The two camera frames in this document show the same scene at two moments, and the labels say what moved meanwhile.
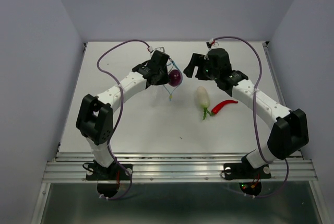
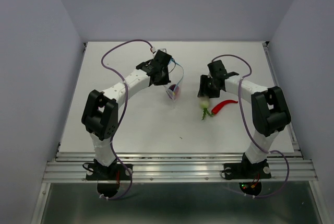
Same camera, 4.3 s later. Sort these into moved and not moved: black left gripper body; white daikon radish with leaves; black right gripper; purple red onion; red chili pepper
Moved: black right gripper; purple red onion
Not moved: red chili pepper; white daikon radish with leaves; black left gripper body
